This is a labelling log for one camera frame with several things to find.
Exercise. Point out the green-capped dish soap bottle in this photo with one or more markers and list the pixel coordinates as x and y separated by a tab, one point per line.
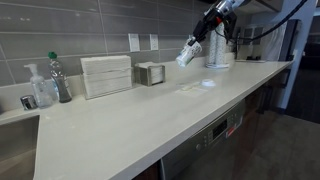
60	80

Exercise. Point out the cream plastic spoon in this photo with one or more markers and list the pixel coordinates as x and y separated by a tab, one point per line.
190	88

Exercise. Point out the chrome sink fitting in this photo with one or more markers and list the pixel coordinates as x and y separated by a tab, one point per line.
28	102

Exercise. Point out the steel kitchen sink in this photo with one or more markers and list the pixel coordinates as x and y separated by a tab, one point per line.
16	146

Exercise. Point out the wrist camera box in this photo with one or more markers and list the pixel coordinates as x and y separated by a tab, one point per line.
230	28

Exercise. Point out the white paper towel stack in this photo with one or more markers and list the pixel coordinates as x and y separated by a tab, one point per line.
106	76

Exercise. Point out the white wall outlet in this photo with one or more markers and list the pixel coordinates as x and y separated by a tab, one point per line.
154	42

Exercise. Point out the tall stack of paper cups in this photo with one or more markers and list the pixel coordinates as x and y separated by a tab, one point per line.
218	46

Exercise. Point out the metal napkin holder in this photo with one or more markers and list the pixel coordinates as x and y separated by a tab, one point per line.
150	74

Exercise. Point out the white round tray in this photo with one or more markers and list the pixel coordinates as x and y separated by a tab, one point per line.
216	66

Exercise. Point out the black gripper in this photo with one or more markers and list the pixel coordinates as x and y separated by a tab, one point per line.
215	18

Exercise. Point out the clear pump soap dispenser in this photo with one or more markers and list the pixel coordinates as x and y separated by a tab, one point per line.
40	90

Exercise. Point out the stainless steel dishwasher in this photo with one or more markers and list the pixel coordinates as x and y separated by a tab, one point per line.
206	143

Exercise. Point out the white wall switch plate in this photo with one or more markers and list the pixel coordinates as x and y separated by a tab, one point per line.
134	42

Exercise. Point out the brown wooden cabinet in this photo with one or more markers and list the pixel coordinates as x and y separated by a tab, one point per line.
263	100

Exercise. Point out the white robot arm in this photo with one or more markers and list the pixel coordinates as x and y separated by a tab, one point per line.
233	4

